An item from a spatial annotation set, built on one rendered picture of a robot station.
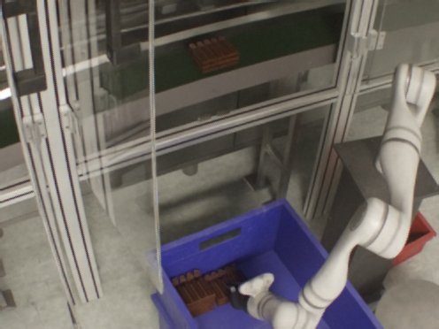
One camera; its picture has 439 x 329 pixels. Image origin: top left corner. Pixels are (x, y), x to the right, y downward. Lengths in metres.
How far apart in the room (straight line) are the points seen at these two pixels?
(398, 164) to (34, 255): 1.30
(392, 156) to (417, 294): 0.64
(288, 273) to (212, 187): 0.60
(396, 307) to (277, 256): 0.40
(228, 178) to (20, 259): 0.84
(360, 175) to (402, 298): 0.41
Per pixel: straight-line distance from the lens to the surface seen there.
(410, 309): 1.65
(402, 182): 1.12
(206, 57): 1.49
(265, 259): 1.67
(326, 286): 1.14
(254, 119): 1.53
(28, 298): 1.90
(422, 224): 2.05
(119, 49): 0.73
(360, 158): 1.53
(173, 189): 2.12
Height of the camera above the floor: 1.59
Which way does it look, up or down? 46 degrees down
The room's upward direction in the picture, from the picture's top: 4 degrees clockwise
